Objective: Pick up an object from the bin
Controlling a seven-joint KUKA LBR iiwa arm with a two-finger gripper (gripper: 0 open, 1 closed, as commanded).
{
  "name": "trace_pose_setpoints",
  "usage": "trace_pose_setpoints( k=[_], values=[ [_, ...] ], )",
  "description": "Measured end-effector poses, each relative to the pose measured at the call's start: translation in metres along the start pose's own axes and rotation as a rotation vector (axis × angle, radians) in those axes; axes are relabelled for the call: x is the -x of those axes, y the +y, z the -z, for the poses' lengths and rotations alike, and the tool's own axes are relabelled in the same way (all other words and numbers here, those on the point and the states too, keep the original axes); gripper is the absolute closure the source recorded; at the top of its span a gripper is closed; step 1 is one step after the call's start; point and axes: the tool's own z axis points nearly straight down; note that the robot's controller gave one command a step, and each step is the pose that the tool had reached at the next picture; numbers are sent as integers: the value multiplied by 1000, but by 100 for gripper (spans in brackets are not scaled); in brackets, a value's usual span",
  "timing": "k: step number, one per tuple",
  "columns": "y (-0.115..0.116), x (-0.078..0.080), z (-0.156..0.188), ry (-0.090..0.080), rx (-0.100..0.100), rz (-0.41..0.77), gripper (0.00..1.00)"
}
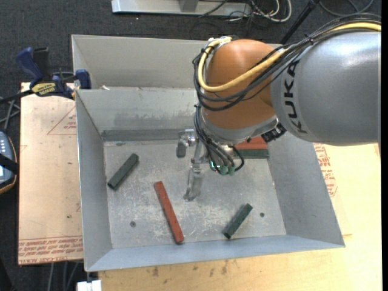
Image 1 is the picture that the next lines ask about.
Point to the grey metal bin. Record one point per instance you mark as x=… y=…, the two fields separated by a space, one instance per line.
x=142 y=211

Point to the dark green flat block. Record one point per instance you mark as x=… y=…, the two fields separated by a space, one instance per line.
x=123 y=171
x=238 y=221
x=256 y=154

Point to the red-brown flat block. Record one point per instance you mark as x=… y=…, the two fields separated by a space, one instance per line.
x=253 y=145
x=168 y=212

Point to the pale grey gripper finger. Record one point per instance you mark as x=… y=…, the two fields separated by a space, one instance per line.
x=189 y=186
x=198 y=183

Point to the brown cardboard board, red print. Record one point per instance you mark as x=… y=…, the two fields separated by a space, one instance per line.
x=48 y=168

